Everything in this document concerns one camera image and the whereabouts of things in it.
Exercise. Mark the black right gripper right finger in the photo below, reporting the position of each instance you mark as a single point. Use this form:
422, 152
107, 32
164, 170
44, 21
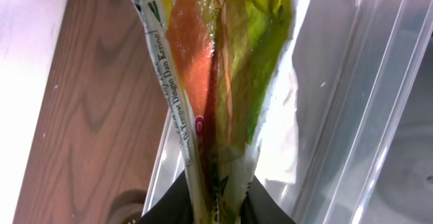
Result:
259, 207

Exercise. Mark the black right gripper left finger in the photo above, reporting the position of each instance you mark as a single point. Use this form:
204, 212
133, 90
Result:
173, 208

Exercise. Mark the green snack wrapper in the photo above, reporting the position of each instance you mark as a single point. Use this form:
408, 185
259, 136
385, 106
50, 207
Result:
225, 68

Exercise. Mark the clear plastic bin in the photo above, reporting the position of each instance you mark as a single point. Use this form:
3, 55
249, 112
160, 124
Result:
355, 63

